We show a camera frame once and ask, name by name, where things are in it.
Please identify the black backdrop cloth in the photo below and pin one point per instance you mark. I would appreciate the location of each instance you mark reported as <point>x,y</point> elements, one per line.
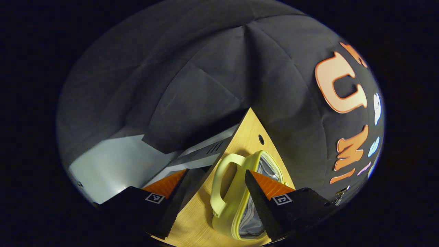
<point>171,85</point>

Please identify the pale yellow suitcase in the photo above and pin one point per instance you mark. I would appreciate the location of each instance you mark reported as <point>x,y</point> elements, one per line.
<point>236,199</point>

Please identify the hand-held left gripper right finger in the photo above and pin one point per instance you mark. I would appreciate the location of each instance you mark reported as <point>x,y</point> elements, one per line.
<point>260,206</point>

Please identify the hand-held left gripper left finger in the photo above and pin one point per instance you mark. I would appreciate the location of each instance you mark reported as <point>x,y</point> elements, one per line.
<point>175,209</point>

